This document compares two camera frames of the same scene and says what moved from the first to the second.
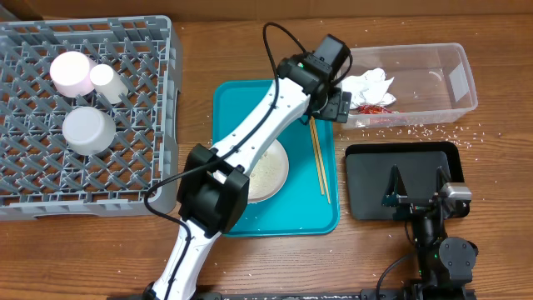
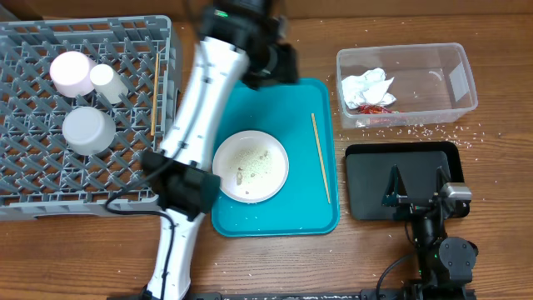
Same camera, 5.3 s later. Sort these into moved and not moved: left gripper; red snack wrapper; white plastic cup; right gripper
Moved: left gripper
Not moved: white plastic cup; red snack wrapper; right gripper
